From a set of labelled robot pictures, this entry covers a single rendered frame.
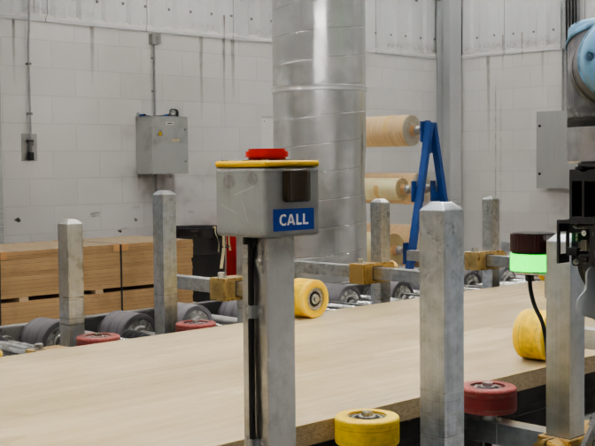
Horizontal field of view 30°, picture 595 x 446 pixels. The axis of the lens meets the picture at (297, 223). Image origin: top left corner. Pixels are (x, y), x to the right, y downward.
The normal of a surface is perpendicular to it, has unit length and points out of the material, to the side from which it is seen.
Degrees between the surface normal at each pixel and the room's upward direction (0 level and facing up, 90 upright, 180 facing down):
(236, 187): 90
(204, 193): 90
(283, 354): 90
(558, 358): 90
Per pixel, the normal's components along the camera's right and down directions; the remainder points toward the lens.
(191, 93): 0.69, 0.03
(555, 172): -0.72, 0.04
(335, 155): 0.30, 0.04
